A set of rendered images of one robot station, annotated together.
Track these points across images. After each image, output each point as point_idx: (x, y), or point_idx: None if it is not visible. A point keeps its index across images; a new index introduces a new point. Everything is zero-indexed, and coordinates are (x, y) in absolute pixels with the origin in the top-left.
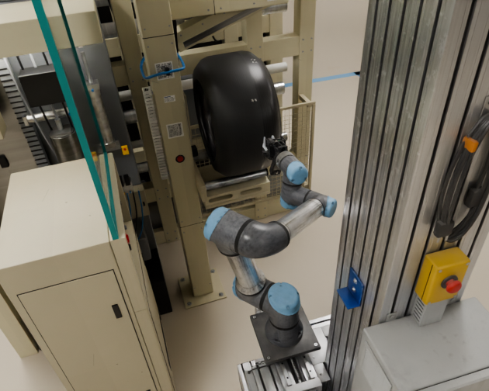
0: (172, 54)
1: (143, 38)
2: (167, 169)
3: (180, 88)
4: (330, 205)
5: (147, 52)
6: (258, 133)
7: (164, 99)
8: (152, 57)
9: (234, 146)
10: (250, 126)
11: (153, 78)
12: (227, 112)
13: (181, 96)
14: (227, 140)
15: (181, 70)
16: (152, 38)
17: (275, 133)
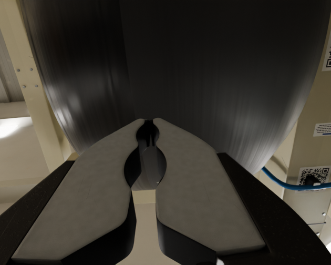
0: (289, 201)
1: (324, 223)
2: None
3: (296, 148)
4: None
5: (328, 206)
6: (159, 104)
7: None
8: (323, 200)
9: (289, 51)
10: (195, 134)
11: None
12: (259, 164)
13: (300, 131)
14: (306, 77)
15: (289, 187)
16: (311, 223)
17: (69, 88)
